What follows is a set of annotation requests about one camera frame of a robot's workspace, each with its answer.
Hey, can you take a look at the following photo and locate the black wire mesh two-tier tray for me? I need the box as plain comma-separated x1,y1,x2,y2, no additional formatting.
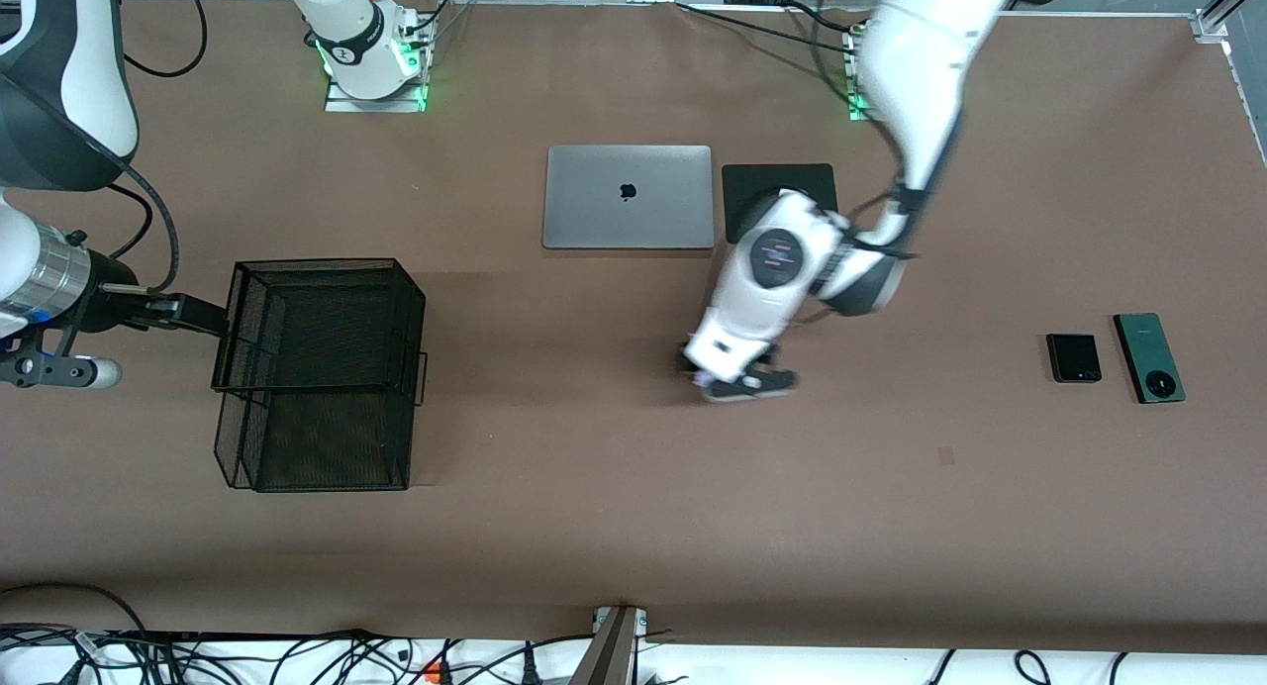
211,257,429,493

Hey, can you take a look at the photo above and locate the long black table cable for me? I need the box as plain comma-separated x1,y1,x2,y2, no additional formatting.
676,2,862,52

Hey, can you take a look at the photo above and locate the aluminium frame corner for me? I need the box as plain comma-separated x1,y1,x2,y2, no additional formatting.
1191,0,1267,43

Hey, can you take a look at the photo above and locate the black mouse pad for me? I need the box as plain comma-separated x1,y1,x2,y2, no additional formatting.
722,163,837,244

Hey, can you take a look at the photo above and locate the green phone round camera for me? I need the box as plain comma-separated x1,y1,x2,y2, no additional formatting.
1113,312,1187,405

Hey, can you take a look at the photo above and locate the aluminium profile bracket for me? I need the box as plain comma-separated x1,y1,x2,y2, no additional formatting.
569,606,649,685

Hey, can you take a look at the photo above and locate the black looped cable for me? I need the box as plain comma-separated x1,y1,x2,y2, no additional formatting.
0,581,149,656

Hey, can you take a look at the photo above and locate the silver laptop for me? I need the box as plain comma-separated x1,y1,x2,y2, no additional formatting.
541,145,716,251

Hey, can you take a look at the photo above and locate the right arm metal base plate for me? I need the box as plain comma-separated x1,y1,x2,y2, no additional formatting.
325,71,429,114

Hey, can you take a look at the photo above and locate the black folding phone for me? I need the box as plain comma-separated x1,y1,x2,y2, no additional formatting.
1046,333,1103,384

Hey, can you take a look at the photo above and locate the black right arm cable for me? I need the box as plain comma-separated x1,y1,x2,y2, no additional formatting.
99,0,209,295

